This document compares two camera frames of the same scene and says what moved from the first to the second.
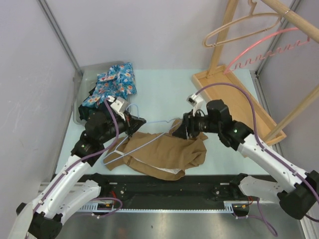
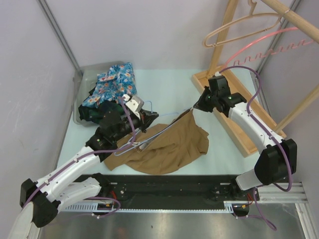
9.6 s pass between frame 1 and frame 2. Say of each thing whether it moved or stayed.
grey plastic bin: stayed
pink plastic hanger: stayed
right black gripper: moved
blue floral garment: stayed
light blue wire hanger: moved
